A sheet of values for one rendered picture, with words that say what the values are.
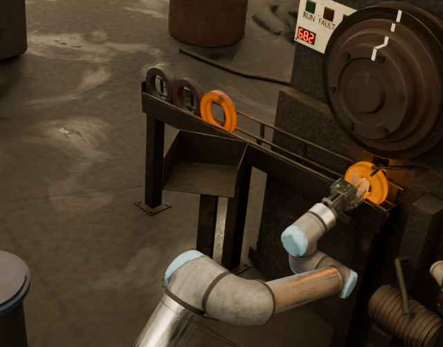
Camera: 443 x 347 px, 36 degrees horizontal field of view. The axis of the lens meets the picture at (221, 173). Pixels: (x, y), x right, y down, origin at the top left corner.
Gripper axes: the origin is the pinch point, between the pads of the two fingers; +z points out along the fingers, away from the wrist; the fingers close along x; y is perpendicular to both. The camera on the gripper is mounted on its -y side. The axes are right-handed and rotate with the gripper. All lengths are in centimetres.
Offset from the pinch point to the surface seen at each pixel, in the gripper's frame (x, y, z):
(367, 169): 0.0, 5.8, 0.6
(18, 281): 58, 0, -103
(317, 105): 31.1, 9.1, 11.8
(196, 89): 85, -1, -2
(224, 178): 44, -7, -25
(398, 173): -7.3, 2.7, 7.3
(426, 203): -22.5, 5.0, 0.7
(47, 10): 358, -98, 60
